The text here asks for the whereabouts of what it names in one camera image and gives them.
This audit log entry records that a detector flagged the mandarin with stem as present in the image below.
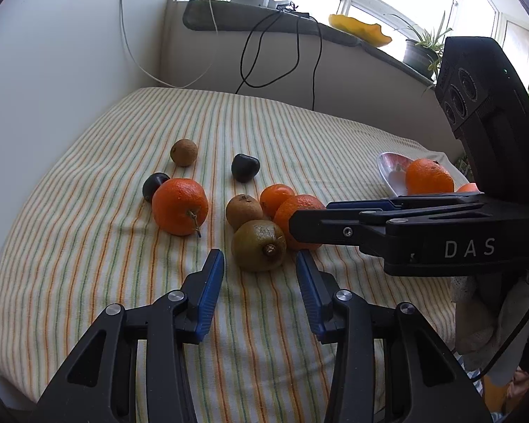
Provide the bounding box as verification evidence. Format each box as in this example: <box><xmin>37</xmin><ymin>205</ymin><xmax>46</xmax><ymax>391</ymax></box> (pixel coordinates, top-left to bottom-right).
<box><xmin>152</xmin><ymin>179</ymin><xmax>209</xmax><ymax>237</ymax></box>

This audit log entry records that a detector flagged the small dark plum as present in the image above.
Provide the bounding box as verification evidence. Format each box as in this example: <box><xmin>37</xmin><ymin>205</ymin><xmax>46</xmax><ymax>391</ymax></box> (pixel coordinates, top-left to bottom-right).
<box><xmin>142</xmin><ymin>172</ymin><xmax>170</xmax><ymax>203</ymax></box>

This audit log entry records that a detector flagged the green kiwi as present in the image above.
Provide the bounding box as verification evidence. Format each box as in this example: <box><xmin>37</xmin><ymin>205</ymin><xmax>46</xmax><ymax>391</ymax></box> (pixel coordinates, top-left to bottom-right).
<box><xmin>232</xmin><ymin>220</ymin><xmax>287</xmax><ymax>272</ymax></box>

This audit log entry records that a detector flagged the mandarin orange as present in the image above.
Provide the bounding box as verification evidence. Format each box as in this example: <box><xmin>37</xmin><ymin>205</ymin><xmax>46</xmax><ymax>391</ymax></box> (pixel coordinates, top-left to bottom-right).
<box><xmin>272</xmin><ymin>193</ymin><xmax>327</xmax><ymax>252</ymax></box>

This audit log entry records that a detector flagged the small brown kiwi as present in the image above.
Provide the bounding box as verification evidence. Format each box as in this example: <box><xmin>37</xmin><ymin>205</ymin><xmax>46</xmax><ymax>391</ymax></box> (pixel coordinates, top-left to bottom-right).
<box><xmin>225</xmin><ymin>194</ymin><xmax>265</xmax><ymax>230</ymax></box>

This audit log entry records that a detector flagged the white cable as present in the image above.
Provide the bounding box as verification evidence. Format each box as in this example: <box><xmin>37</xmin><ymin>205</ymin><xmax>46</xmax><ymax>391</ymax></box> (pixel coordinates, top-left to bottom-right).
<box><xmin>118</xmin><ymin>0</ymin><xmax>220</xmax><ymax>90</ymax></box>

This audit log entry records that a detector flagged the black cable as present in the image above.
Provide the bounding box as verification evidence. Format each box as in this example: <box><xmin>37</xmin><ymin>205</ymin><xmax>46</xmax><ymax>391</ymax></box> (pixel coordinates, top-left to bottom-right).
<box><xmin>235</xmin><ymin>11</ymin><xmax>302</xmax><ymax>95</ymax></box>
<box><xmin>308</xmin><ymin>14</ymin><xmax>324</xmax><ymax>111</ymax></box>

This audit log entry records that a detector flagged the white gloved right hand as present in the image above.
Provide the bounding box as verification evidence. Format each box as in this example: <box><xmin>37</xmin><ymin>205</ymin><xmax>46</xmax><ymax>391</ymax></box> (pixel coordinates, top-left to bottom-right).
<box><xmin>450</xmin><ymin>274</ymin><xmax>529</xmax><ymax>386</ymax></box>

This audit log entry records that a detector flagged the floral white plate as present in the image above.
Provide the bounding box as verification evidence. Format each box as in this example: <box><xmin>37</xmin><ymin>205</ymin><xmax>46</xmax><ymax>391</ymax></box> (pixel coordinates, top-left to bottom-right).
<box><xmin>376</xmin><ymin>152</ymin><xmax>468</xmax><ymax>198</ymax></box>

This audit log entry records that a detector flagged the small mandarin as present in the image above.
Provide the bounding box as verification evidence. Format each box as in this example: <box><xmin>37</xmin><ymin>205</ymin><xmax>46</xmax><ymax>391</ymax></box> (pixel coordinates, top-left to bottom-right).
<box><xmin>259</xmin><ymin>183</ymin><xmax>296</xmax><ymax>219</ymax></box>

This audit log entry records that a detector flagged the small brown round fruit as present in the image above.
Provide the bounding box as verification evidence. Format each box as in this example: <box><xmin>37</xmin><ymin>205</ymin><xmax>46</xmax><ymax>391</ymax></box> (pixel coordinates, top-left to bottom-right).
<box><xmin>170</xmin><ymin>139</ymin><xmax>199</xmax><ymax>167</ymax></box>

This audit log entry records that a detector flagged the potted spider plant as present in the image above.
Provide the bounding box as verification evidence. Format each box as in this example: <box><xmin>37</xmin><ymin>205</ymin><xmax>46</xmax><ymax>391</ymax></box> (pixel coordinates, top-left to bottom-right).
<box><xmin>393</xmin><ymin>12</ymin><xmax>452</xmax><ymax>80</ymax></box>

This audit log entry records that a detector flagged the grey windowsill mat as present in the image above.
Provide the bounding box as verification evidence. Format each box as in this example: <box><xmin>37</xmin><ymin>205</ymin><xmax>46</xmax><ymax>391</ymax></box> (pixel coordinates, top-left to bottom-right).
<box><xmin>181</xmin><ymin>0</ymin><xmax>433</xmax><ymax>87</ymax></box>

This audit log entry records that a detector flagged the medium orange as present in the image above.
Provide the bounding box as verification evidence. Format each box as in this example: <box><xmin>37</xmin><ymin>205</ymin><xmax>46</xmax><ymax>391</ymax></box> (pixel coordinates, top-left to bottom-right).
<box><xmin>457</xmin><ymin>182</ymin><xmax>479</xmax><ymax>193</ymax></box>

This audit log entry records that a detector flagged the large orange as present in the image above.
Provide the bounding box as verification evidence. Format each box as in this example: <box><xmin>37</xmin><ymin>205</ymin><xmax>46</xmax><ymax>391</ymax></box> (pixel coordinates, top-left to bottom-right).
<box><xmin>405</xmin><ymin>159</ymin><xmax>455</xmax><ymax>195</ymax></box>

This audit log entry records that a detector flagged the yellow bowl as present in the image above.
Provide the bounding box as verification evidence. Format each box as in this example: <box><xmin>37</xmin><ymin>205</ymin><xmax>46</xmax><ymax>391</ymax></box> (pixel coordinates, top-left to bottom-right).
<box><xmin>329</xmin><ymin>14</ymin><xmax>393</xmax><ymax>48</ymax></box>

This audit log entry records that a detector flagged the striped tablecloth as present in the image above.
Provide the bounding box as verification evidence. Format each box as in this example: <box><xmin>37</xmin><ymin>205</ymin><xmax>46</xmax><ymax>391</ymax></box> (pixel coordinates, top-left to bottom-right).
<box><xmin>0</xmin><ymin>88</ymin><xmax>439</xmax><ymax>422</ymax></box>

